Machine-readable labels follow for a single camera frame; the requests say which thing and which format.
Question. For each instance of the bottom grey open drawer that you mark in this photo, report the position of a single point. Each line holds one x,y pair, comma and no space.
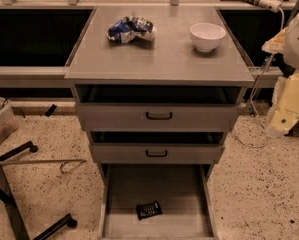
180,190

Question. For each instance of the top grey drawer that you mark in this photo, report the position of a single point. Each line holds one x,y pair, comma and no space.
156,108

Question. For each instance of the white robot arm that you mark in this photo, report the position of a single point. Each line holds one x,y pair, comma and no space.
291,48

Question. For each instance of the small black floor block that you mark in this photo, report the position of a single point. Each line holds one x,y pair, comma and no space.
50,110

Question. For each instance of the metal rod with hook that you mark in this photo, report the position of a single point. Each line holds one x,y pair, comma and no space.
62,162

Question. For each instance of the crumpled blue chip bag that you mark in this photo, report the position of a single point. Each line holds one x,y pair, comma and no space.
129,28

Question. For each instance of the black rxbar chocolate bar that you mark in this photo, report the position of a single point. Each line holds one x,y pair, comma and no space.
148,210

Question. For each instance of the clear plastic storage bin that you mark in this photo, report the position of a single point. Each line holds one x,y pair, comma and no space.
8,122

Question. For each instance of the grey drawer cabinet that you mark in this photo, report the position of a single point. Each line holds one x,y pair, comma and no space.
169,60

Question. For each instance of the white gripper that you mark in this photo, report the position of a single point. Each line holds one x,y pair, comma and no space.
297,45

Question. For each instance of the white ceramic bowl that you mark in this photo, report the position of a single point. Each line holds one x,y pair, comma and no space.
207,36

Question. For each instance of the black stand base legs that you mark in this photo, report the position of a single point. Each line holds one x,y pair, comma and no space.
16,221

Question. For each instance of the middle grey drawer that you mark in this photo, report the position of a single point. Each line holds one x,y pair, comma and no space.
157,147

